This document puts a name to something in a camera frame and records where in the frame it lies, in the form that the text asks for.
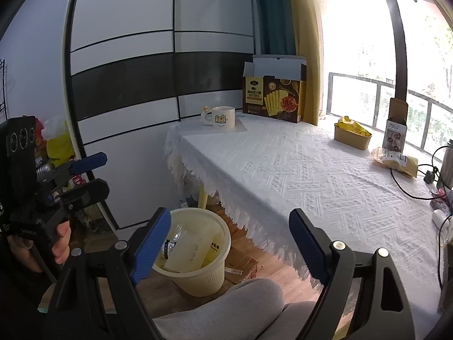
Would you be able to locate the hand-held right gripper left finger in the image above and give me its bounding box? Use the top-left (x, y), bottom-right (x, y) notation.
top-left (50, 207), bottom-right (172, 340)

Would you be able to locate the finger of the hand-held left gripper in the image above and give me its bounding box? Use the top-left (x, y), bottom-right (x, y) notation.
top-left (40, 179), bottom-right (111, 217)
top-left (35, 152), bottom-right (108, 185)

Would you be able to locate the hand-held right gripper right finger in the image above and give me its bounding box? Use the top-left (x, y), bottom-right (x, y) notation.
top-left (288, 208), bottom-right (416, 340)

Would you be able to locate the yellow plastic bag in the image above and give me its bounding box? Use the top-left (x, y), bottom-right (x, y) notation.
top-left (202, 234), bottom-right (228, 268)

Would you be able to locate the pale yellow plastic bin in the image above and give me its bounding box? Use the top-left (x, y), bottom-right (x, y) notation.
top-left (150, 208), bottom-right (232, 298)

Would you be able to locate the person's left forearm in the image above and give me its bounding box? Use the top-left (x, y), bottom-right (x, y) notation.
top-left (0, 264), bottom-right (61, 326)

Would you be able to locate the person's left hand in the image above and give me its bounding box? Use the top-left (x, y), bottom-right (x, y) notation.
top-left (7, 220), bottom-right (72, 270)

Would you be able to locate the yellow snack bag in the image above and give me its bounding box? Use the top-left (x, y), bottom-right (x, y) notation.
top-left (46, 133), bottom-right (76, 161)

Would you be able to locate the red snack bag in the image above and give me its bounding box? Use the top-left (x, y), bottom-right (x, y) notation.
top-left (23, 115), bottom-right (45, 139)

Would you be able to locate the white plastic bag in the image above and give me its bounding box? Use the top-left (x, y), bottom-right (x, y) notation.
top-left (42, 114), bottom-right (69, 139)

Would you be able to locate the white lace tablecloth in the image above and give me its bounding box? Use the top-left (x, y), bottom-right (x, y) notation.
top-left (164, 114), bottom-right (451, 326)

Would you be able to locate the black white panelled wardrobe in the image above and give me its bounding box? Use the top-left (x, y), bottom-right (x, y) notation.
top-left (64, 0), bottom-right (265, 231)

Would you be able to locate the kraft paper tub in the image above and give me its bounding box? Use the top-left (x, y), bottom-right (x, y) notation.
top-left (334, 124), bottom-right (372, 151)

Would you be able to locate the kraft paper bag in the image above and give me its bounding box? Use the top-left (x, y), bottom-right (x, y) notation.
top-left (371, 146), bottom-right (419, 179)

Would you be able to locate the white mug with yellow bear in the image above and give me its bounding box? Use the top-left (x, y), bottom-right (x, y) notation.
top-left (201, 105), bottom-right (236, 129)

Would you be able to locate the small open picture carton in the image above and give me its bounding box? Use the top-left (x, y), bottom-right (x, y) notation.
top-left (384, 97), bottom-right (410, 154)

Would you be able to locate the open brown snack box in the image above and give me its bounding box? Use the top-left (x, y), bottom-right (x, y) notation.
top-left (242, 54), bottom-right (307, 124)

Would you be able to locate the balcony railing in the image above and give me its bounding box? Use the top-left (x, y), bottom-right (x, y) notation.
top-left (327, 72), bottom-right (453, 154)

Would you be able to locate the yellow curtain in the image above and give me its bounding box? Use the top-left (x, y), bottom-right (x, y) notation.
top-left (285, 0), bottom-right (325, 127)

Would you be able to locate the black framed glass door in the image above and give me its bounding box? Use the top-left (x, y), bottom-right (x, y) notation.
top-left (308, 0), bottom-right (453, 157)

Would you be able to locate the teal curtain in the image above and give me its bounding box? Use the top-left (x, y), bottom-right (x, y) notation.
top-left (251, 0), bottom-right (297, 58)

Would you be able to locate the black cable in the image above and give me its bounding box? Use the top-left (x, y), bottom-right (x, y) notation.
top-left (389, 144), bottom-right (453, 199)

